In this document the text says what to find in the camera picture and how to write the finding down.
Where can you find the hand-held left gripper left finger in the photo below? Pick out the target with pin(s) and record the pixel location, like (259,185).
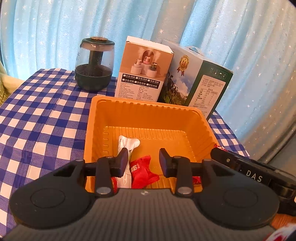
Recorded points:
(122,163)

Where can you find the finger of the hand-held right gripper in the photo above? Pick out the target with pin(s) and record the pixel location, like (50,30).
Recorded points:
(223,157)

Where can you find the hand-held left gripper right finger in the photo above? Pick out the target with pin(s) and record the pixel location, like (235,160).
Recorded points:
(164,163)

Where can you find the red snack packet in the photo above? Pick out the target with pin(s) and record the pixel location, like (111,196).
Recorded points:
(196,180)
(142,172)
(219,147)
(114,184)

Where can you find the white snack pouch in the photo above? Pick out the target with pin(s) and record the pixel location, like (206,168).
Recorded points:
(126,144)

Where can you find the orange plastic tray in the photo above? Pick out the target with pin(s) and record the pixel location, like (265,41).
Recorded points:
(150,120)

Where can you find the grey curtain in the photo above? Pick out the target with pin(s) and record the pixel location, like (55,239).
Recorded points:
(283,155)

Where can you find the red white patterned cloth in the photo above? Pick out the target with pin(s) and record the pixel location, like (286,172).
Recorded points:
(281,234)

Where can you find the green carton box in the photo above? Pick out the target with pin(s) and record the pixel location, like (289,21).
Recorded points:
(196,78)

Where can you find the blue white checkered tablecloth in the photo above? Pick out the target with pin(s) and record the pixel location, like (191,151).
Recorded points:
(46,127)

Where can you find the white humidifier box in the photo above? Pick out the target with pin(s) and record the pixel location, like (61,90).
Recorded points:
(141,71)

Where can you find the dark glass humidifier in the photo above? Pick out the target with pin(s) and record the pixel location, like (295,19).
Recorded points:
(94,67)

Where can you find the blue star curtain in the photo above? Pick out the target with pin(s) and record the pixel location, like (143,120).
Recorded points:
(208,27)

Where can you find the cream sofa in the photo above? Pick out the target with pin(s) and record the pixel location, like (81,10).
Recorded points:
(9,83)

